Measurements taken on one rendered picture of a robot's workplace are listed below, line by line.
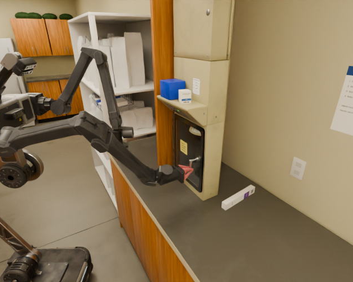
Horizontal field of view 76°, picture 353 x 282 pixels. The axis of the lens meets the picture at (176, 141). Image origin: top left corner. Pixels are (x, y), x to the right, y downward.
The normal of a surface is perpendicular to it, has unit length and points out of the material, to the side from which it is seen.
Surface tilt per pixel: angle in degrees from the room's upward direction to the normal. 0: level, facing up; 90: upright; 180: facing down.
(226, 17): 90
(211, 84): 90
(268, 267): 0
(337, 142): 90
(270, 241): 0
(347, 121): 90
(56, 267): 0
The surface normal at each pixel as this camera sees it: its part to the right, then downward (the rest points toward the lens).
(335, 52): -0.86, 0.22
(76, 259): 0.00, -0.91
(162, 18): 0.51, 0.36
